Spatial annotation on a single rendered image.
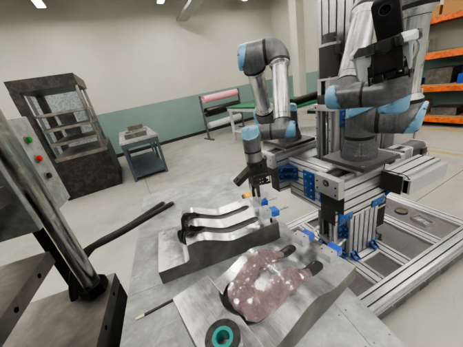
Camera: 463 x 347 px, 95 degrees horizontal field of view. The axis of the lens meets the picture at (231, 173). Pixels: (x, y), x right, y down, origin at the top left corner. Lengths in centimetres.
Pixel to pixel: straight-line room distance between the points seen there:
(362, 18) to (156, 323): 118
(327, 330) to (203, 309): 33
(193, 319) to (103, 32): 720
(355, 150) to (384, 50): 56
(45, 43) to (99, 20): 137
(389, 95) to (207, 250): 77
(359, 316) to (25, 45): 757
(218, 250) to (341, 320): 44
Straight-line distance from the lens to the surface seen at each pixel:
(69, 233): 95
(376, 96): 76
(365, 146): 106
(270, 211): 93
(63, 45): 742
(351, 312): 79
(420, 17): 101
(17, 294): 86
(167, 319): 84
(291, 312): 66
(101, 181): 480
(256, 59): 113
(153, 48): 747
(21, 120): 124
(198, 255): 88
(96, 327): 98
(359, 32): 92
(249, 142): 89
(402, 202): 239
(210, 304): 68
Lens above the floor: 144
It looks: 23 degrees down
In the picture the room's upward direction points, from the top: 11 degrees counter-clockwise
